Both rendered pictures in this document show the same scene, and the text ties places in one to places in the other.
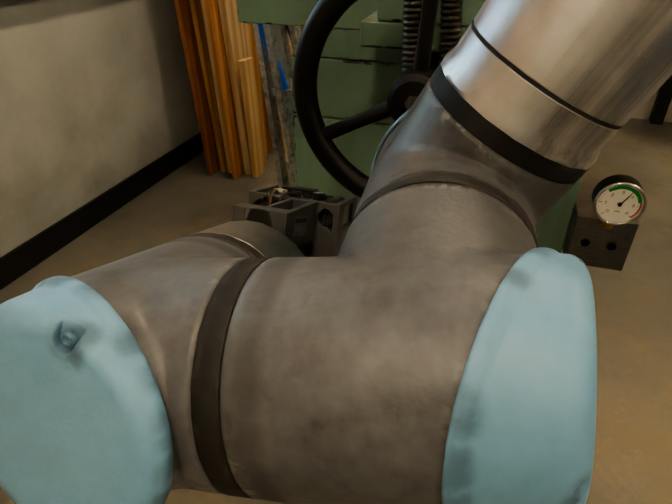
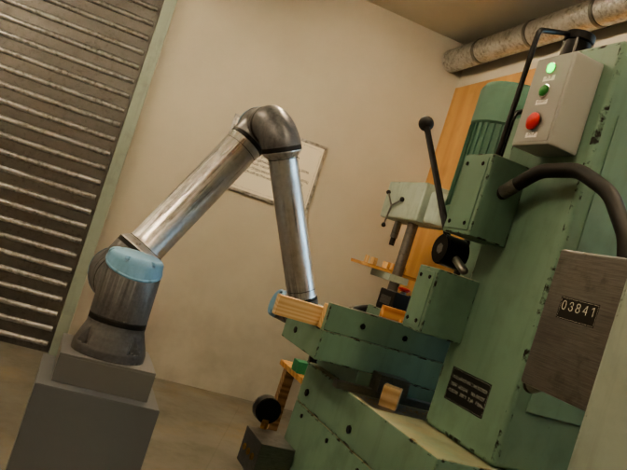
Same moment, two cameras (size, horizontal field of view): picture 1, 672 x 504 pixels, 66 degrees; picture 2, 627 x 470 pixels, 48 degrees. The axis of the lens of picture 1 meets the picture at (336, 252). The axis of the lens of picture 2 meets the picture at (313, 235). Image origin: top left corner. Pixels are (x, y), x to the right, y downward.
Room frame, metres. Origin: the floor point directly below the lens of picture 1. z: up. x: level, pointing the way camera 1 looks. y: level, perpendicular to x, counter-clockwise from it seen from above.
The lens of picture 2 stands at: (1.89, -1.41, 1.04)
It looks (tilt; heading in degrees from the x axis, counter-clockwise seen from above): 1 degrees up; 142
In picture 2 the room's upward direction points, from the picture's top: 18 degrees clockwise
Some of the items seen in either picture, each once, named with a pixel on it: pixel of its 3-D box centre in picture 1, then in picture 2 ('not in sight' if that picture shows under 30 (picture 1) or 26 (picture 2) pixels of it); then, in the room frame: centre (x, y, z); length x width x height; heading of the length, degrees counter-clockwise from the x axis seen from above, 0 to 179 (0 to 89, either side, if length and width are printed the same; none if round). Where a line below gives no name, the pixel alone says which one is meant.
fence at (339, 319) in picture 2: not in sight; (451, 352); (0.93, -0.20, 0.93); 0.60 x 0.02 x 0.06; 73
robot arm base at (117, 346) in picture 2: not in sight; (113, 335); (0.18, -0.59, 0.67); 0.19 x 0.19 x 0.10
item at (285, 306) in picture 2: not in sight; (395, 338); (0.86, -0.30, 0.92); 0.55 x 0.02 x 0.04; 73
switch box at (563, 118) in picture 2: not in sight; (556, 105); (1.16, -0.42, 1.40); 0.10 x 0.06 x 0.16; 163
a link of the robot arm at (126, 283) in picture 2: not in sight; (128, 283); (0.17, -0.59, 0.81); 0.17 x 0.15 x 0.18; 167
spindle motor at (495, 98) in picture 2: not in sight; (500, 162); (0.89, -0.19, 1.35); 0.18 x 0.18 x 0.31
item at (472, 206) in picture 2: not in sight; (483, 200); (1.05, -0.40, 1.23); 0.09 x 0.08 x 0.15; 163
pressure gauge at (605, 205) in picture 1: (615, 204); (266, 413); (0.62, -0.38, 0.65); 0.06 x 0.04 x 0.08; 73
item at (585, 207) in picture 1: (597, 224); (264, 454); (0.68, -0.40, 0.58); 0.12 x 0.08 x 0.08; 163
